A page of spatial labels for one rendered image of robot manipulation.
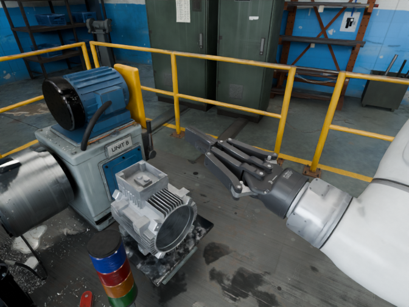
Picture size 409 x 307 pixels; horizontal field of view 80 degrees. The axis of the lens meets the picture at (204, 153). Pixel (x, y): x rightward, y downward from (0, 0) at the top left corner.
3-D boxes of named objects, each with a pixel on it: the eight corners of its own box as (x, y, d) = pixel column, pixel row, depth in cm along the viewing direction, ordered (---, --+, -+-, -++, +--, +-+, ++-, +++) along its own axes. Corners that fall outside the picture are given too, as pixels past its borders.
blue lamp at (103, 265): (87, 261, 47) (81, 247, 44) (114, 240, 51) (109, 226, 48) (106, 280, 44) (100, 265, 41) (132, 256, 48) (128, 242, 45)
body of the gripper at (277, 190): (318, 169, 38) (266, 142, 42) (294, 199, 32) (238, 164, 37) (300, 200, 42) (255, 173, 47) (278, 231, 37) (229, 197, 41)
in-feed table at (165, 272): (114, 260, 86) (106, 239, 80) (168, 214, 104) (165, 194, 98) (161, 304, 74) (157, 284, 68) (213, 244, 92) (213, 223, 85)
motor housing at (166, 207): (116, 232, 82) (103, 190, 71) (160, 201, 94) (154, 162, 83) (154, 270, 71) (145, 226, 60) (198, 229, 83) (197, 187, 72)
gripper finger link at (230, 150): (269, 170, 39) (274, 165, 40) (217, 137, 44) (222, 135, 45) (263, 186, 42) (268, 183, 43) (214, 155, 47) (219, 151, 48)
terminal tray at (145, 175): (118, 192, 76) (114, 174, 72) (146, 176, 83) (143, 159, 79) (142, 211, 69) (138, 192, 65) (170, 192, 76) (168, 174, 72)
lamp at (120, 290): (98, 285, 52) (93, 274, 49) (122, 265, 56) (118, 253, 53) (115, 304, 49) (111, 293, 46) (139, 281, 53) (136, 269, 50)
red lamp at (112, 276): (93, 274, 49) (87, 261, 47) (118, 253, 53) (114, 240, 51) (111, 293, 46) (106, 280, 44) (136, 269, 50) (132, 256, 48)
